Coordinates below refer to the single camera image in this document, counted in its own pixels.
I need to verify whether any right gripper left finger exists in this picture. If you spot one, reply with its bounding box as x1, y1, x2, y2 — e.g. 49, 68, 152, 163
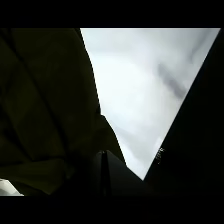
90, 150, 107, 197

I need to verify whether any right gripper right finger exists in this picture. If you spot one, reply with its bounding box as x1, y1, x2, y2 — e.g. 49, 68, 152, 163
105, 150, 145, 197

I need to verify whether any dark olive garment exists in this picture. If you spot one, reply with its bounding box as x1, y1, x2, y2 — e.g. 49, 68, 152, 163
0, 28, 128, 197

